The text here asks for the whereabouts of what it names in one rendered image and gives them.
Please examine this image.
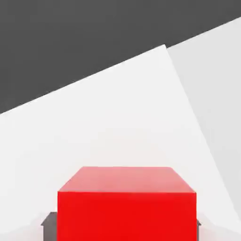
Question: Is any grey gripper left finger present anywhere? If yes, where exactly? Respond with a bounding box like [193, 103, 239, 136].
[18, 212, 58, 241]

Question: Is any small red cube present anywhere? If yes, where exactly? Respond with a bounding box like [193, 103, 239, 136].
[57, 166, 197, 241]

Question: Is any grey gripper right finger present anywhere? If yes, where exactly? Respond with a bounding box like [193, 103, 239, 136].
[196, 212, 225, 241]

